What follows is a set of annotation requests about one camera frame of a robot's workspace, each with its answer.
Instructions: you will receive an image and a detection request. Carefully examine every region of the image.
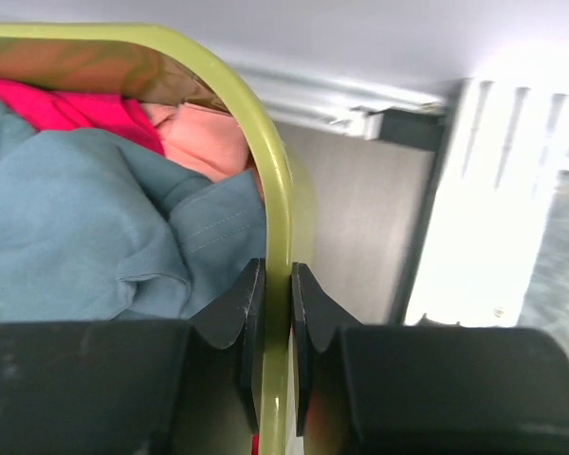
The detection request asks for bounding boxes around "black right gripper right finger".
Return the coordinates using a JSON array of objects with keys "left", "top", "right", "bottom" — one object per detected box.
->
[{"left": 291, "top": 264, "right": 569, "bottom": 454}]

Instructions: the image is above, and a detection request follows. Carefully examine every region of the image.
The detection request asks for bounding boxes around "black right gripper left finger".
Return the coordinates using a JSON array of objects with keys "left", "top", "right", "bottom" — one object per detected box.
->
[{"left": 0, "top": 260, "right": 266, "bottom": 454}]

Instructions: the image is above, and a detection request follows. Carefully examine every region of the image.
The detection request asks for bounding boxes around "olive green plastic bin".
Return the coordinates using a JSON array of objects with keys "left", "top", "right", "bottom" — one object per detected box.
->
[{"left": 0, "top": 23, "right": 315, "bottom": 454}]

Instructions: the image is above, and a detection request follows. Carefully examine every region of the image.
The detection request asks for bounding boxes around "grey blue t shirt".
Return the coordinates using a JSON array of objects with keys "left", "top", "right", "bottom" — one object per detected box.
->
[{"left": 0, "top": 101, "right": 266, "bottom": 322}]

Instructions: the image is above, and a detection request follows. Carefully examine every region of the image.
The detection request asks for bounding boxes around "pink t shirt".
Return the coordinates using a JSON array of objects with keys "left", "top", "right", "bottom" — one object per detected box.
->
[{"left": 141, "top": 102, "right": 265, "bottom": 197}]

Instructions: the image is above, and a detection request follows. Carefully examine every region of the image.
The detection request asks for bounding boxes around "red t shirt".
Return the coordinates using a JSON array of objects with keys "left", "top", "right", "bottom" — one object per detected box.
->
[{"left": 0, "top": 79, "right": 164, "bottom": 155}]

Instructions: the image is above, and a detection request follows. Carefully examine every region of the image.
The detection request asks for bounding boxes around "aluminium frame rail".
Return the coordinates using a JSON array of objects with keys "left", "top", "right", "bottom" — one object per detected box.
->
[{"left": 236, "top": 61, "right": 569, "bottom": 326}]

